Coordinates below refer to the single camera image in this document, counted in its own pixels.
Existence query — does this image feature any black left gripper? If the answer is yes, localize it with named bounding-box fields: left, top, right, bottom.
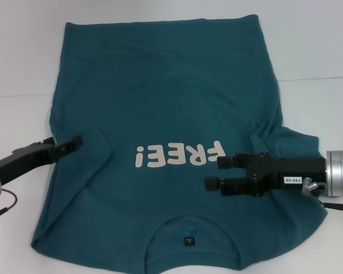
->
left=0, top=135, right=84, bottom=186

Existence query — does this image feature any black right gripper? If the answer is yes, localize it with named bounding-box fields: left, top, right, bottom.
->
left=205, top=152, right=328, bottom=198

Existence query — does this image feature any teal FREE print t-shirt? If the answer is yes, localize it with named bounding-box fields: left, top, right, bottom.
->
left=30, top=14, right=329, bottom=274

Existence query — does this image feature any left arm dark cable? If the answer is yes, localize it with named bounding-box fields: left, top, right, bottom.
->
left=0, top=189, right=18, bottom=223

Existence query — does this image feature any arm dark cable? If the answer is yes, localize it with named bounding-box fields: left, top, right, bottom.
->
left=301, top=177, right=343, bottom=212
left=0, top=189, right=18, bottom=223

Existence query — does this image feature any right arm dark cable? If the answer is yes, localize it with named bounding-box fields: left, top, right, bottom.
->
left=301, top=177, right=343, bottom=212

